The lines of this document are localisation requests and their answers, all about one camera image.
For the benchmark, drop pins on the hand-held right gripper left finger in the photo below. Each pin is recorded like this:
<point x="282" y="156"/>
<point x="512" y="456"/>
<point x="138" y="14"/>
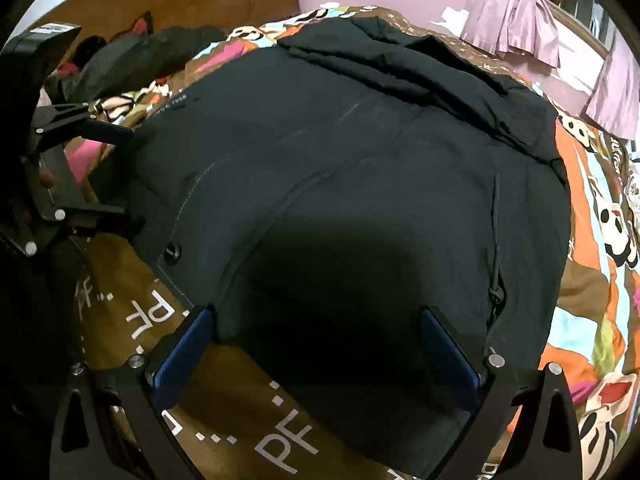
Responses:
<point x="180" y="360"/>

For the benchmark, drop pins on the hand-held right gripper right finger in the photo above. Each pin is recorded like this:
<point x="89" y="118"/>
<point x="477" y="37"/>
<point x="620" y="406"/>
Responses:
<point x="450" y="355"/>

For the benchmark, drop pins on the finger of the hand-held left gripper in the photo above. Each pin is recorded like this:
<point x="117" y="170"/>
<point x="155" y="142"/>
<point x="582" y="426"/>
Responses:
<point x="107" y="133"/>
<point x="95" y="217"/>

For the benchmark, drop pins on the black padded jacket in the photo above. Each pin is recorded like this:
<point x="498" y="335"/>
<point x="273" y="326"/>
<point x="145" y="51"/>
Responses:
<point x="350" y="185"/>

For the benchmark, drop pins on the dark green jacket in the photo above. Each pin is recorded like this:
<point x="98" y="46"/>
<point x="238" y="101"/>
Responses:
<point x="140" y="55"/>

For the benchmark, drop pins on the red cloth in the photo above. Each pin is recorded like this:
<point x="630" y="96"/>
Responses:
<point x="137" y="22"/>

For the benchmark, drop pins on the colourful printed blanket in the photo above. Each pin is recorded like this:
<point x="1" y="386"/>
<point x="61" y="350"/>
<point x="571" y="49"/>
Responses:
<point x="595" y="260"/>

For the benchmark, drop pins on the pink curtain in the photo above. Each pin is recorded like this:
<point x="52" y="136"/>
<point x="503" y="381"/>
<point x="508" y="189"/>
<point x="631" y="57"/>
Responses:
<point x="617" y="95"/>
<point x="515" y="10"/>

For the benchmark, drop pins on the pink tied curtains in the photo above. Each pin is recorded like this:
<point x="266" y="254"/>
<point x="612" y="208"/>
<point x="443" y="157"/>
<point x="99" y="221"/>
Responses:
<point x="580" y="15"/>

